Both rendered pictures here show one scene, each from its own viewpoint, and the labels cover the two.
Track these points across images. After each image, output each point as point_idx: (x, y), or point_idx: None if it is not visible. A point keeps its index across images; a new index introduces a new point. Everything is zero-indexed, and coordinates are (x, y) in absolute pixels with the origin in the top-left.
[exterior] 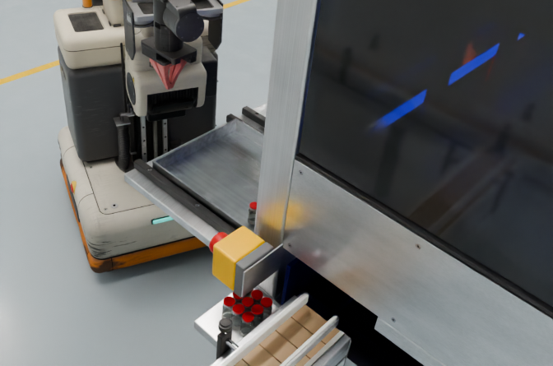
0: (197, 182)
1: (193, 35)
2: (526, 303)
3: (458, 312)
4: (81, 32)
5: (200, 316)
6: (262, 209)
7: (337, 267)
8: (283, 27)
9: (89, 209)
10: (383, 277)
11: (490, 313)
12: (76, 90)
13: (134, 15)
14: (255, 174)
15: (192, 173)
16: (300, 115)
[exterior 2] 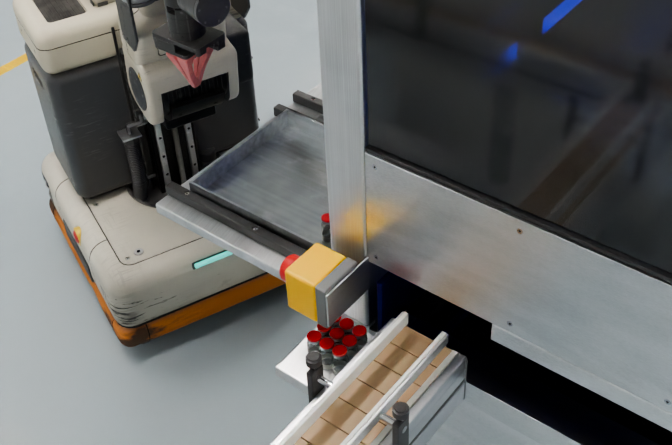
0: (249, 200)
1: (218, 17)
2: (643, 273)
3: (577, 299)
4: (56, 22)
5: (282, 360)
6: (336, 219)
7: (436, 273)
8: (326, 3)
9: (105, 261)
10: (489, 275)
11: (610, 293)
12: (62, 102)
13: None
14: (323, 179)
15: (242, 190)
16: (363, 100)
